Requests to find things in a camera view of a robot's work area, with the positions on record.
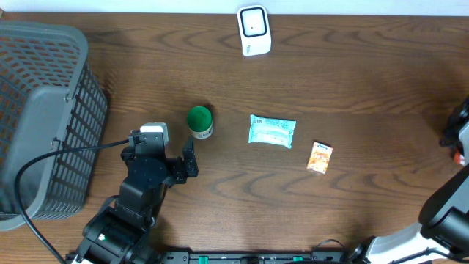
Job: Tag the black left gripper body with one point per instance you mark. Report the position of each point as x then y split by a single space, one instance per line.
176 172

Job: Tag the green lid white jar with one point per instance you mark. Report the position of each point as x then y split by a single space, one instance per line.
200 122

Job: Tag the teal wet wipes pack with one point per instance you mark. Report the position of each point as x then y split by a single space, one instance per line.
271 131

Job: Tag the orange tissue pack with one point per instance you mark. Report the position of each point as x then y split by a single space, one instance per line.
319 158

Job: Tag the red snack package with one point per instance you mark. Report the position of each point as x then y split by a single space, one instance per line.
459 158

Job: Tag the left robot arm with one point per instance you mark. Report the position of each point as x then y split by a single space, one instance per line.
119 233

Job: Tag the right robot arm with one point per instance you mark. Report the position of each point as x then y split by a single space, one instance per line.
441 231

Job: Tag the white barcode scanner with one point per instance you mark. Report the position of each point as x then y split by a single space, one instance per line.
254 28

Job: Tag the grey plastic mesh basket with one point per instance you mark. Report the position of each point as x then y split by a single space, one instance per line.
52 112

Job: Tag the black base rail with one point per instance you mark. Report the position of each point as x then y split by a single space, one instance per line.
327 256

